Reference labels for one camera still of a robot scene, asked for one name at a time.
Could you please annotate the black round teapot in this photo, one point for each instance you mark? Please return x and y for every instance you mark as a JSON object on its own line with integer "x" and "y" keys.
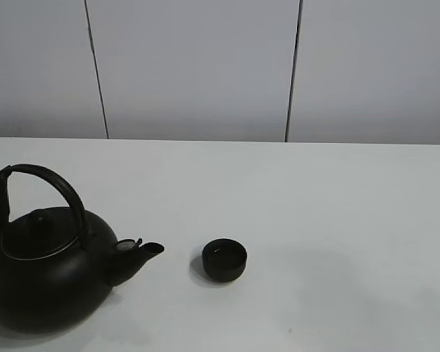
{"x": 59, "y": 264}

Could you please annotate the small black teacup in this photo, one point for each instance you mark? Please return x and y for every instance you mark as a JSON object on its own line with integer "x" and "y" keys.
{"x": 224, "y": 260}

